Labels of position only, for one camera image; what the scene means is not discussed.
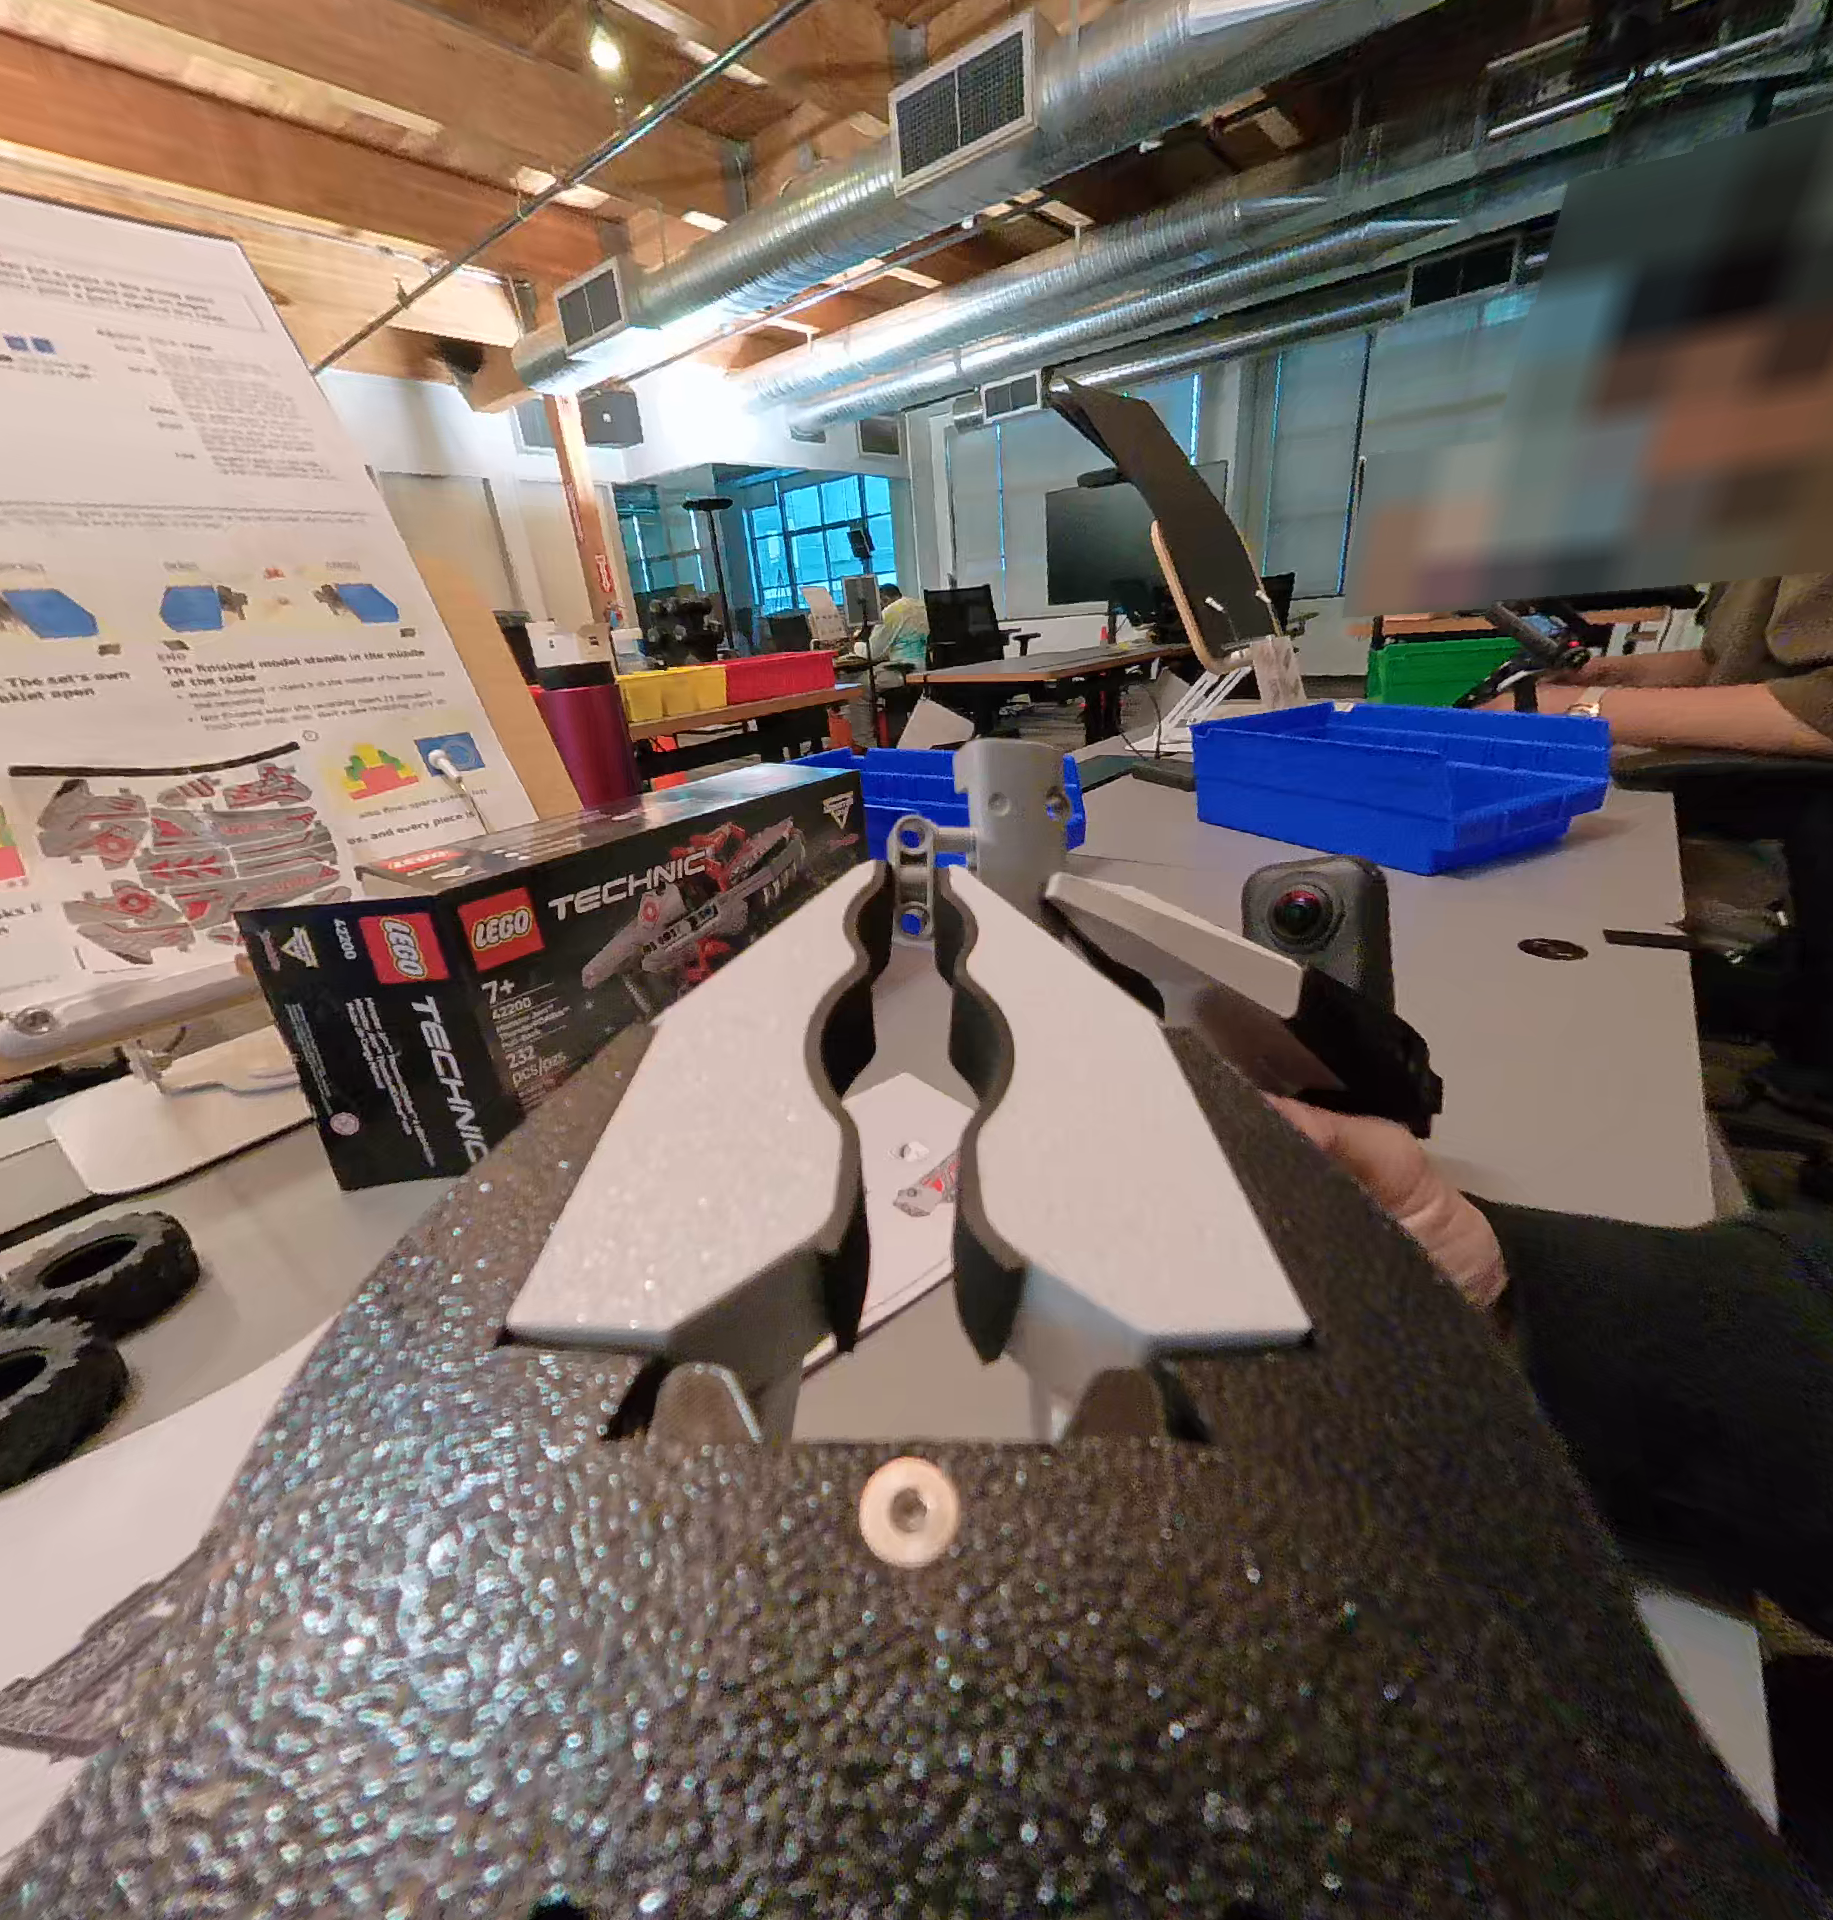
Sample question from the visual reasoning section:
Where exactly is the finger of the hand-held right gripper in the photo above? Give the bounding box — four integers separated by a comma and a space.
1042, 869, 1308, 1062

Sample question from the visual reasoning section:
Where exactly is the maroon cylinder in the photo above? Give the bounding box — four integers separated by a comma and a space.
533, 679, 642, 821

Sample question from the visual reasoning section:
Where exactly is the black toy set box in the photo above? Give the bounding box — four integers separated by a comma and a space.
234, 759, 870, 1193

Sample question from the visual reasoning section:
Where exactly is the black curved board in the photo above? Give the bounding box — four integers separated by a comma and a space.
1048, 373, 1287, 679

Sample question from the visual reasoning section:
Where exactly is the open instruction booklet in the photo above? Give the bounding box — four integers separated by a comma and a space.
0, 1068, 981, 1766

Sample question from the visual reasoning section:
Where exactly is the white instruction poster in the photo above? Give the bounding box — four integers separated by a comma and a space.
0, 179, 536, 1038

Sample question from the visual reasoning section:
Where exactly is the person's black clothed body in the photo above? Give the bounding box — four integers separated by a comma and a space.
1757, 1612, 1833, 1920

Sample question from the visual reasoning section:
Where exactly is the small grey connector piece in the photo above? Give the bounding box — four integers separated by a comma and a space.
885, 816, 987, 941

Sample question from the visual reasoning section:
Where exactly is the silver ventilation duct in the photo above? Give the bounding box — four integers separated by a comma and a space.
736, 193, 1464, 437
511, 0, 1459, 395

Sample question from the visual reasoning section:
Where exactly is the person's right hand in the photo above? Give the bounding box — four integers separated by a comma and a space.
1269, 1093, 1513, 1309

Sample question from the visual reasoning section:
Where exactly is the black office chair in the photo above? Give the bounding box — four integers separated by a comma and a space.
923, 585, 1042, 672
1610, 746, 1833, 1120

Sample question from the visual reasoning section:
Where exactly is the green plastic bin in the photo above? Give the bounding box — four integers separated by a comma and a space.
1366, 636, 1527, 708

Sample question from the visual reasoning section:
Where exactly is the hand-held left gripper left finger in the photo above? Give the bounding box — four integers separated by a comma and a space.
506, 862, 920, 1441

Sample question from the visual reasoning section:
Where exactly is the wooden background desk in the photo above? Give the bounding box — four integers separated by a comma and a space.
907, 641, 1198, 739

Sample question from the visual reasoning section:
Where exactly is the white poster stand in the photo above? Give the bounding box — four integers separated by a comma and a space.
0, 960, 320, 1197

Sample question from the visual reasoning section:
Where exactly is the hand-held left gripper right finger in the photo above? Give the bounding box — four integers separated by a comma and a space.
943, 865, 1316, 1441

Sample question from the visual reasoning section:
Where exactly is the white board stand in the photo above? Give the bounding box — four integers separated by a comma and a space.
1153, 631, 1311, 739

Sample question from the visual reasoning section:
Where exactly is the blue plastic bin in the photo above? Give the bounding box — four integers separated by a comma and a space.
1190, 699, 1615, 876
785, 744, 1086, 860

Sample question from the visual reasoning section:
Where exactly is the grey tapered panel piece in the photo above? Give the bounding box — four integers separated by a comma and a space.
953, 736, 1077, 919

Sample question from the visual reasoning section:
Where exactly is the person's right forearm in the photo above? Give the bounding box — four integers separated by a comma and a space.
1462, 1195, 1833, 1670

